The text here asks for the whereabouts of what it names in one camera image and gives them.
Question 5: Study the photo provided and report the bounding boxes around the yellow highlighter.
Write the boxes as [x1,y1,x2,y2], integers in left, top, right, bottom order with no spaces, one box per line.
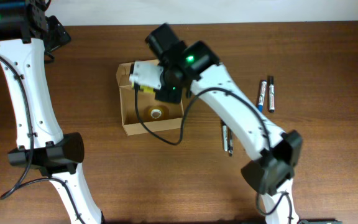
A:
[132,85,155,95]

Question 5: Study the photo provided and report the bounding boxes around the yellow tape roll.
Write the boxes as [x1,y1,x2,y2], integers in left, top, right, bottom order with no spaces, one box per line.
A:
[144,105,169,122]

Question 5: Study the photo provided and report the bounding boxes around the brown cardboard box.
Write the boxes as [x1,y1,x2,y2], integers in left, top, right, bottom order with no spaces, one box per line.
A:
[116,62,184,136]

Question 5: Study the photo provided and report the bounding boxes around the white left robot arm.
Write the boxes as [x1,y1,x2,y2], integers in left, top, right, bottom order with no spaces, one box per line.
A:
[0,0,105,223]

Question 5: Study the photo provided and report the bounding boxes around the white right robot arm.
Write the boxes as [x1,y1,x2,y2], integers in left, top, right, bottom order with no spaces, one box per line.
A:
[145,23,303,223]

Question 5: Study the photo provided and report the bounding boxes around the black permanent marker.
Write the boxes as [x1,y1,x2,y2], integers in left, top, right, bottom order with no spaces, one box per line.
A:
[221,121,228,152]

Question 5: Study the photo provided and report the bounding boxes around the black ballpoint pen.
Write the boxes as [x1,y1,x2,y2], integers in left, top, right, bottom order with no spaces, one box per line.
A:
[227,129,233,157]

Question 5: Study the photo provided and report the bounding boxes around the blue whiteboard marker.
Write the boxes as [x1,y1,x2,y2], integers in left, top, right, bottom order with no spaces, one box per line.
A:
[257,80,267,112]

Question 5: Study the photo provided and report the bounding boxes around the black whiteboard marker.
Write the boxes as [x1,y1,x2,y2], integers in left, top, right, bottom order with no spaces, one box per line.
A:
[268,76,275,113]

